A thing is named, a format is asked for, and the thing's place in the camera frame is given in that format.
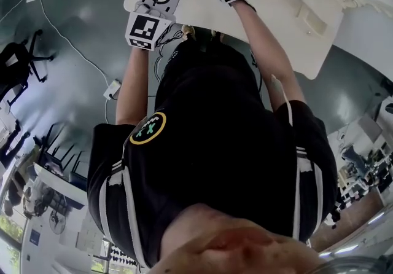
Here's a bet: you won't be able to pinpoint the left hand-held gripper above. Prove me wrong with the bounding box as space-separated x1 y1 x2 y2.
125 0 187 52

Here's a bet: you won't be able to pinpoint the person's right forearm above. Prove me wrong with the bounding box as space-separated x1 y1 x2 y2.
230 0 307 112

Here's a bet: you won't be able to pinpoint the person's left forearm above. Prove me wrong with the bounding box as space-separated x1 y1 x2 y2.
114 45 155 127

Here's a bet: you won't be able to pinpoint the person's left shoe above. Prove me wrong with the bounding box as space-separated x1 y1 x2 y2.
181 23 197 42

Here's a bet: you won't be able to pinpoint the person's black-clothed body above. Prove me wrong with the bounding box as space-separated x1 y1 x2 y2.
87 25 339 269

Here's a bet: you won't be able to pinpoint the black office chair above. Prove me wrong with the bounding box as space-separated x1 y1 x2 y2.
0 29 56 106

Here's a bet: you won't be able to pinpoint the white backdrop panel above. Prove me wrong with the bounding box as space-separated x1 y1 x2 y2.
316 0 393 96

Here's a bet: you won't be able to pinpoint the white table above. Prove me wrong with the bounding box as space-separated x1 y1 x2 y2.
33 162 87 210

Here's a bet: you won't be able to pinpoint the black standing fan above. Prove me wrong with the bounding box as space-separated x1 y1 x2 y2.
49 209 69 236

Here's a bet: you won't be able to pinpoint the person's head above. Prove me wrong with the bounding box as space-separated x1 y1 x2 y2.
158 203 330 274

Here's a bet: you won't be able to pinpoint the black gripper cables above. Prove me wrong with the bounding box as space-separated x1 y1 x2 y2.
153 25 187 84

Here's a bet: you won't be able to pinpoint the white floor cable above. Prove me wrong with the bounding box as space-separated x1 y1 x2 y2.
0 0 112 91

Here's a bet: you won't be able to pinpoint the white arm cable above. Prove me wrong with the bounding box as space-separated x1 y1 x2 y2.
270 73 294 128

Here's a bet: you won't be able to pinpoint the white backpack strap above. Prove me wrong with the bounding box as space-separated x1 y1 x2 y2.
98 160 149 269
288 146 325 241

